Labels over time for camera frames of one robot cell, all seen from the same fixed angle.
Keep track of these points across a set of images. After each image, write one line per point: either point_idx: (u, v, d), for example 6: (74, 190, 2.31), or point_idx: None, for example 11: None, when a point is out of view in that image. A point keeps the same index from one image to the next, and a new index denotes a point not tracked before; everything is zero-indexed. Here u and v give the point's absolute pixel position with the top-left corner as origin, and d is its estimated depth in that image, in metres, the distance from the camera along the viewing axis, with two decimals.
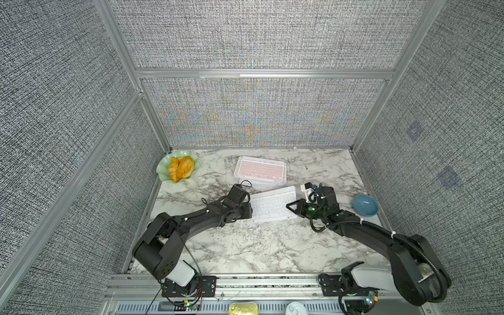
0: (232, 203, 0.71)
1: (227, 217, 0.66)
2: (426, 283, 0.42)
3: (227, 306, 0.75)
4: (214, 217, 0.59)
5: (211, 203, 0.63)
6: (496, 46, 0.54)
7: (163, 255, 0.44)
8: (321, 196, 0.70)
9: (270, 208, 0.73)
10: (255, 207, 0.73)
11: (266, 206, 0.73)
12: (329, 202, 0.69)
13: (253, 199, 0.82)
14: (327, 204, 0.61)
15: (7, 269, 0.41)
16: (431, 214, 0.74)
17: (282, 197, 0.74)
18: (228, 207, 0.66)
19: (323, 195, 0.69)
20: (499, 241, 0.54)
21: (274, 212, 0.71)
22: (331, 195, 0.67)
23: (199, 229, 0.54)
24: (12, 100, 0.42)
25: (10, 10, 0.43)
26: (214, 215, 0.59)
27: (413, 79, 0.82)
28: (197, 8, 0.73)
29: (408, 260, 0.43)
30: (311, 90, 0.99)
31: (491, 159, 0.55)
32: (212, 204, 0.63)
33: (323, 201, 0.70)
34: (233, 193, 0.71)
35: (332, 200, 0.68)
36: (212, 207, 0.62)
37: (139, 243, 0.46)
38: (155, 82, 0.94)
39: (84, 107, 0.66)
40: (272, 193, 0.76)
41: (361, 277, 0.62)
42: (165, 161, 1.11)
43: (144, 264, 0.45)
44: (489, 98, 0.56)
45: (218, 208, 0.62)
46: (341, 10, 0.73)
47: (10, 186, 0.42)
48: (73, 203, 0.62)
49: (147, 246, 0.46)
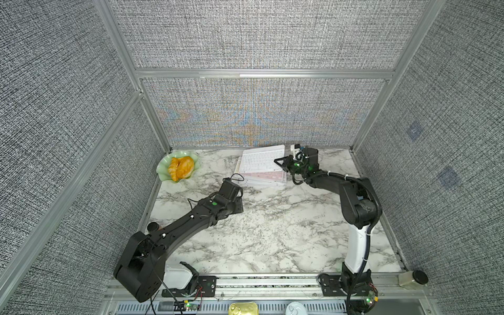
0: (224, 200, 0.66)
1: (218, 214, 0.60)
2: (363, 207, 0.56)
3: (227, 306, 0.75)
4: (201, 221, 0.54)
5: (199, 205, 0.58)
6: (495, 46, 0.54)
7: (142, 280, 0.41)
8: (306, 157, 0.83)
9: (260, 162, 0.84)
10: (248, 160, 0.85)
11: (256, 160, 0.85)
12: (311, 162, 0.81)
13: (246, 157, 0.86)
14: (308, 163, 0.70)
15: (7, 268, 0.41)
16: (431, 214, 0.74)
17: (270, 153, 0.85)
18: (219, 204, 0.61)
19: (307, 155, 0.82)
20: (499, 241, 0.54)
21: (263, 165, 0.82)
22: (314, 156, 0.79)
23: (186, 237, 0.50)
24: (12, 100, 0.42)
25: (10, 10, 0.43)
26: (201, 220, 0.54)
27: (413, 79, 0.82)
28: (197, 8, 0.73)
29: (349, 192, 0.56)
30: (311, 90, 0.99)
31: (491, 159, 0.55)
32: (201, 205, 0.58)
33: (306, 161, 0.85)
34: (224, 191, 0.66)
35: (314, 161, 0.81)
36: (199, 210, 0.56)
37: (118, 267, 0.43)
38: (154, 82, 0.94)
39: (84, 107, 0.66)
40: (263, 151, 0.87)
41: (350, 263, 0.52)
42: (165, 161, 1.11)
43: (128, 286, 0.42)
44: (489, 98, 0.56)
45: (207, 209, 0.57)
46: (341, 10, 0.73)
47: (10, 186, 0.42)
48: (73, 203, 0.62)
49: (128, 269, 0.43)
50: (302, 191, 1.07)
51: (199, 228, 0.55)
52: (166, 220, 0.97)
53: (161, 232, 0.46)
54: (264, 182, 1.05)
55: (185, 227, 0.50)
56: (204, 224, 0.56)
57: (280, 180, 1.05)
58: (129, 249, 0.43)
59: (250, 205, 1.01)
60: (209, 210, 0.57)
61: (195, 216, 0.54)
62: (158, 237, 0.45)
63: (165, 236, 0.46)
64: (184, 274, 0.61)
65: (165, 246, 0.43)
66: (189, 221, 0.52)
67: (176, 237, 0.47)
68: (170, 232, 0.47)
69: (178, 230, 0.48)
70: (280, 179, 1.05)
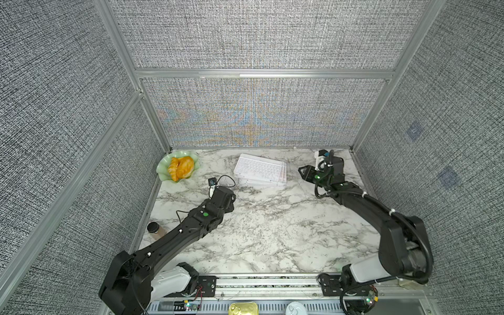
0: (215, 209, 0.63)
1: (210, 225, 0.58)
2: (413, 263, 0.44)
3: (227, 306, 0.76)
4: (189, 235, 0.52)
5: (190, 216, 0.56)
6: (495, 46, 0.54)
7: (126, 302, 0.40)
8: (329, 165, 0.70)
9: (258, 167, 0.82)
10: (245, 164, 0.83)
11: (254, 165, 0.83)
12: (335, 171, 0.68)
13: (243, 158, 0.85)
14: (332, 172, 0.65)
15: (8, 268, 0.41)
16: (431, 214, 0.74)
17: (271, 161, 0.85)
18: (210, 214, 0.59)
19: (331, 164, 0.69)
20: (499, 241, 0.54)
21: (263, 168, 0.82)
22: (338, 165, 0.66)
23: (174, 254, 0.49)
24: (12, 100, 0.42)
25: (10, 10, 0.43)
26: (190, 233, 0.52)
27: (413, 79, 0.82)
28: (197, 8, 0.73)
29: (398, 237, 0.44)
30: (311, 90, 0.99)
31: (491, 159, 0.55)
32: (191, 218, 0.56)
33: (330, 170, 0.70)
34: (214, 199, 0.63)
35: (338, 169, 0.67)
36: (188, 222, 0.54)
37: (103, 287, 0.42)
38: (155, 82, 0.94)
39: (84, 107, 0.66)
40: (261, 159, 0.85)
41: (354, 266, 0.65)
42: (165, 161, 1.11)
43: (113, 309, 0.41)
44: (489, 98, 0.56)
45: (196, 222, 0.55)
46: (341, 10, 0.73)
47: (10, 186, 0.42)
48: (73, 203, 0.62)
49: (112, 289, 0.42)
50: (302, 191, 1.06)
51: (189, 241, 0.53)
52: (166, 219, 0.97)
53: (147, 251, 0.45)
54: (264, 182, 1.05)
55: (172, 243, 0.48)
56: (194, 236, 0.54)
57: (281, 180, 1.05)
58: (111, 268, 0.42)
59: (250, 205, 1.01)
60: (199, 223, 0.55)
61: (184, 230, 0.52)
62: (143, 256, 0.43)
63: (151, 254, 0.44)
64: (182, 277, 0.60)
65: (149, 266, 0.42)
66: (178, 235, 0.50)
67: (162, 254, 0.45)
68: (156, 250, 0.45)
69: (165, 247, 0.47)
70: (281, 180, 1.05)
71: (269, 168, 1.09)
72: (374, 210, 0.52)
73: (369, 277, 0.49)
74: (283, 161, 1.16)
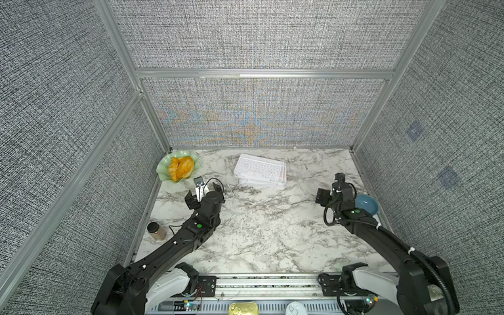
0: (208, 222, 0.64)
1: (203, 236, 0.59)
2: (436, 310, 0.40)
3: (226, 306, 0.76)
4: (185, 247, 0.53)
5: (184, 228, 0.58)
6: (495, 46, 0.54)
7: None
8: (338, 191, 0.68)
9: (258, 168, 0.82)
10: (245, 164, 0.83)
11: (254, 165, 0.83)
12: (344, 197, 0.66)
13: (243, 158, 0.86)
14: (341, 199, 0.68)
15: (8, 268, 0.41)
16: (431, 214, 0.74)
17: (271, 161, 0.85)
18: (204, 226, 0.60)
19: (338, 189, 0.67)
20: (499, 241, 0.54)
21: (263, 169, 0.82)
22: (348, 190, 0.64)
23: (168, 266, 0.50)
24: (12, 100, 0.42)
25: (10, 10, 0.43)
26: (185, 245, 0.53)
27: (413, 79, 0.82)
28: (197, 8, 0.73)
29: (419, 280, 0.40)
30: (311, 90, 0.99)
31: (491, 159, 0.55)
32: (185, 229, 0.57)
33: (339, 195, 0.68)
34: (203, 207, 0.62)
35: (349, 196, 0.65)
36: (182, 234, 0.55)
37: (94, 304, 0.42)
38: (154, 82, 0.94)
39: (84, 107, 0.66)
40: (261, 159, 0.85)
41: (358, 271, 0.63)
42: (165, 161, 1.11)
43: None
44: (489, 98, 0.56)
45: (191, 233, 0.57)
46: (341, 10, 0.73)
47: (10, 186, 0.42)
48: (73, 203, 0.62)
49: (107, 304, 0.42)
50: (302, 191, 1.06)
51: (184, 254, 0.54)
52: (166, 219, 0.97)
53: (142, 264, 0.45)
54: (264, 182, 1.05)
55: (167, 254, 0.49)
56: (189, 249, 0.55)
57: (281, 180, 1.05)
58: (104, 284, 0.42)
59: (250, 205, 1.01)
60: (193, 234, 0.56)
61: (179, 241, 0.53)
62: (138, 268, 0.44)
63: (146, 267, 0.44)
64: (179, 280, 0.60)
65: (144, 278, 0.42)
66: (173, 247, 0.51)
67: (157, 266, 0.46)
68: (151, 262, 0.46)
69: (161, 258, 0.47)
70: (281, 180, 1.05)
71: (269, 168, 1.09)
72: (390, 247, 0.49)
73: (367, 287, 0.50)
74: (283, 161, 1.16)
